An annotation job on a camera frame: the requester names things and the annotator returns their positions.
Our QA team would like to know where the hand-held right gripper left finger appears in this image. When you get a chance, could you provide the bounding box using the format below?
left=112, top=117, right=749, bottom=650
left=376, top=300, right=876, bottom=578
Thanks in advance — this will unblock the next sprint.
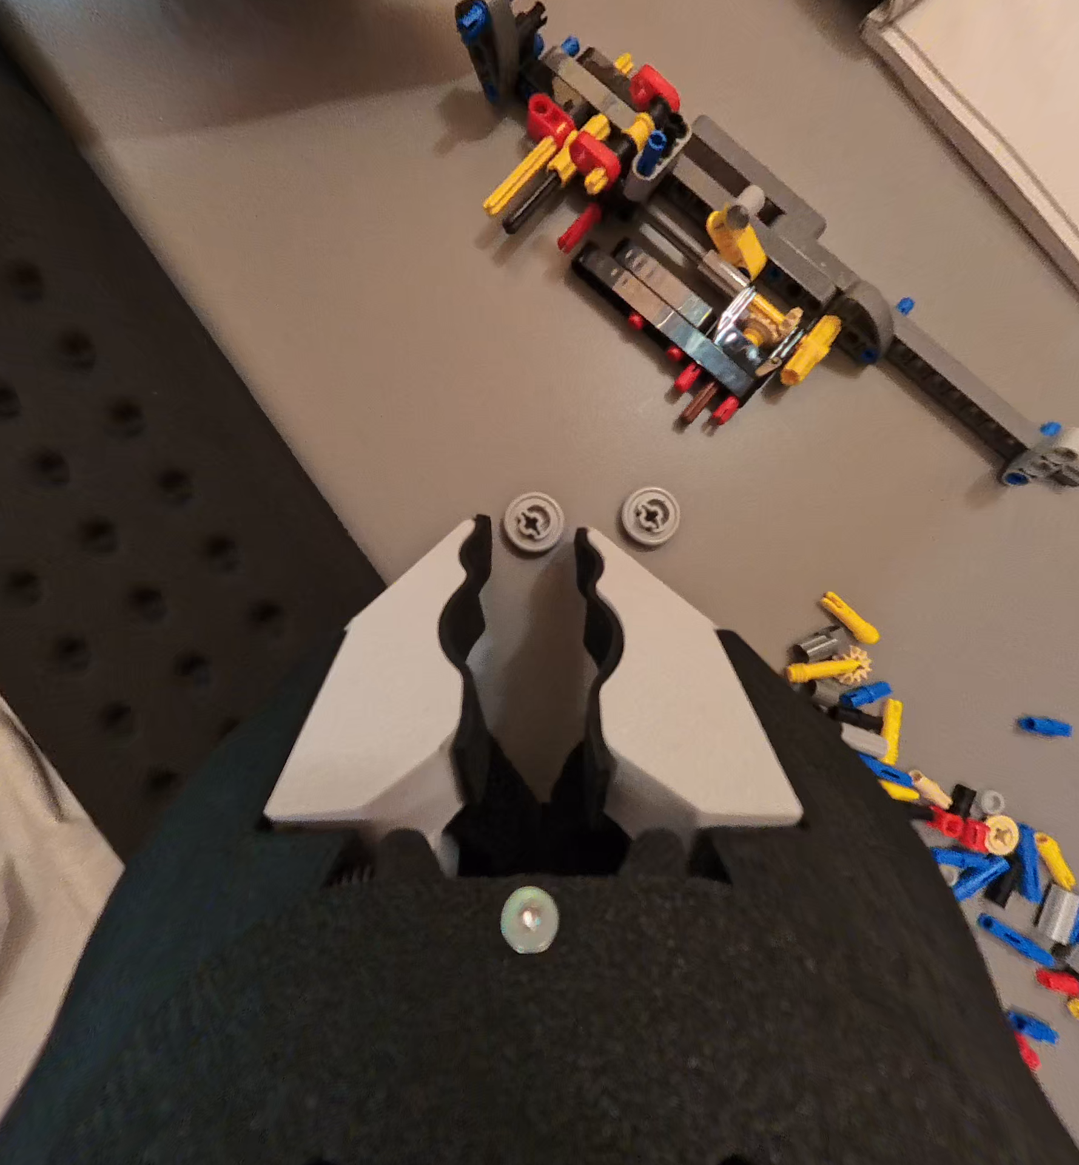
left=265, top=514, right=497, bottom=842

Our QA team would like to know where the small black blue lego assembly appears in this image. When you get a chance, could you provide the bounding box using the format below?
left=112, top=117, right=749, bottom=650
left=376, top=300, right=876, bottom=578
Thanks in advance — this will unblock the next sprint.
left=458, top=0, right=549, bottom=105

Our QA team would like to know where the pile of colourful lego pieces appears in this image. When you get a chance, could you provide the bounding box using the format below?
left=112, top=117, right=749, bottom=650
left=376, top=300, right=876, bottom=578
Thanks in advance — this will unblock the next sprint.
left=783, top=589, right=1079, bottom=1074

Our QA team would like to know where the partly built lego chassis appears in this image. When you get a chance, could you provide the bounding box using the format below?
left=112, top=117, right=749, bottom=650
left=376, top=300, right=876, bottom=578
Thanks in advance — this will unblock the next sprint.
left=484, top=39, right=1079, bottom=489

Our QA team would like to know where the lego instruction booklet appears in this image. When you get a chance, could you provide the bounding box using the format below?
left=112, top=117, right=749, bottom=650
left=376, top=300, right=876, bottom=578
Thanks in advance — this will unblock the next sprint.
left=861, top=0, right=1079, bottom=344

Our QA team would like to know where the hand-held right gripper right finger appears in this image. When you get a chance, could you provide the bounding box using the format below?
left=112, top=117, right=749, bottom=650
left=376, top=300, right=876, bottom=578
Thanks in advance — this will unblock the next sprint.
left=572, top=525, right=806, bottom=834

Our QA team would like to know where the grey lego pulley disc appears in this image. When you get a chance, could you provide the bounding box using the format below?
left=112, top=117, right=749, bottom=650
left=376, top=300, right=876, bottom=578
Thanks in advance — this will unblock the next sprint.
left=621, top=485, right=683, bottom=550
left=505, top=490, right=564, bottom=551

